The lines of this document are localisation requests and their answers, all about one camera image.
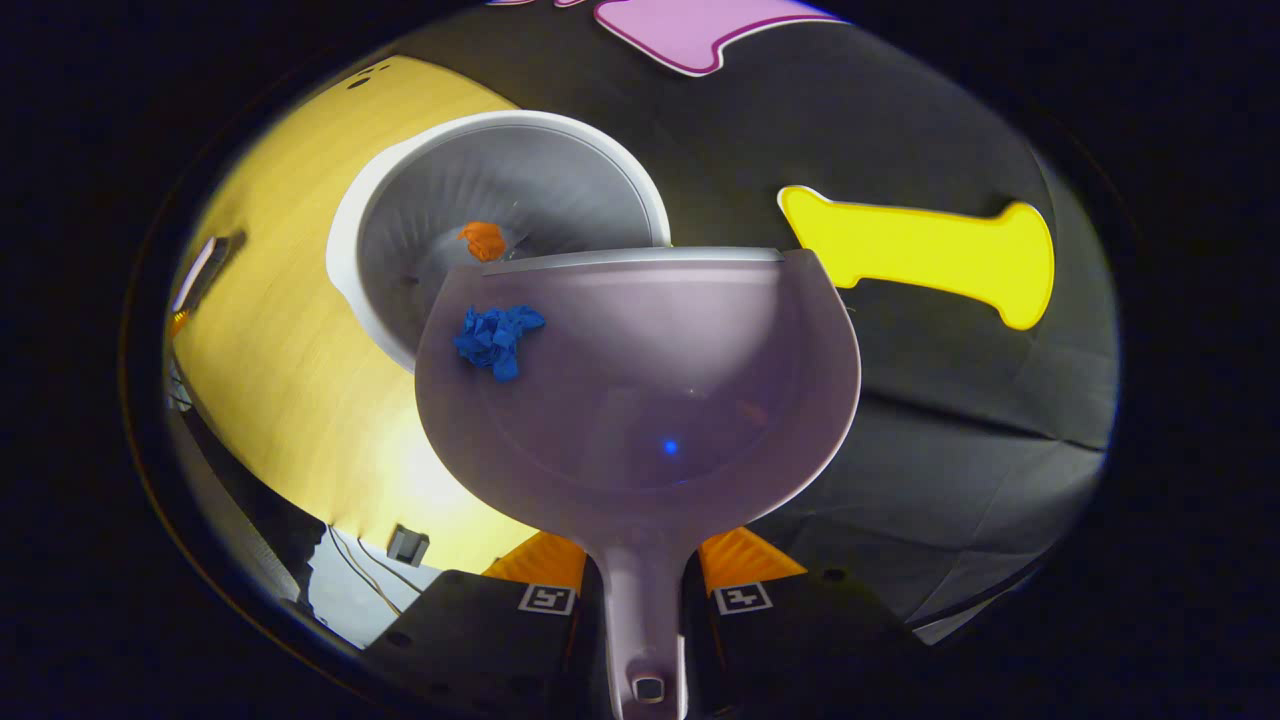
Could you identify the small grey box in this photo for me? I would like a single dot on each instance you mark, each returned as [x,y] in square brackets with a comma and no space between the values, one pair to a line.
[407,545]

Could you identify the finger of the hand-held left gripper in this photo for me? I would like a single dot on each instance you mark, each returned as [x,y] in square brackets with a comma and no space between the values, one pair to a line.
[178,322]

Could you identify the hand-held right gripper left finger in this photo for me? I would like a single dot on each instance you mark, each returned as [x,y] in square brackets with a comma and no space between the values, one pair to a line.
[500,640]

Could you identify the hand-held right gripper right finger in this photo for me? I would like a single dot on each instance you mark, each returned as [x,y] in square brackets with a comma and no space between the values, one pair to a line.
[800,640]

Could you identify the blue paper trash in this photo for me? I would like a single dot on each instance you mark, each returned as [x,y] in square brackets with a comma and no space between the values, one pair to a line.
[495,340]

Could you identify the pale pink dustpan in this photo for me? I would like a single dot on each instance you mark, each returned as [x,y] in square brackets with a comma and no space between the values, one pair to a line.
[650,400]

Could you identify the orange paper trash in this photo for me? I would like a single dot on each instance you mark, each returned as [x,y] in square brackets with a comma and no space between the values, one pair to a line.
[484,241]

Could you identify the yellow wooden desktop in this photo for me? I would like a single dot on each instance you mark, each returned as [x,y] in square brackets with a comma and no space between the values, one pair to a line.
[280,380]

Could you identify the white ribbed garbage bin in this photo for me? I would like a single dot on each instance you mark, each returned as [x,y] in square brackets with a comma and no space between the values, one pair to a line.
[560,190]

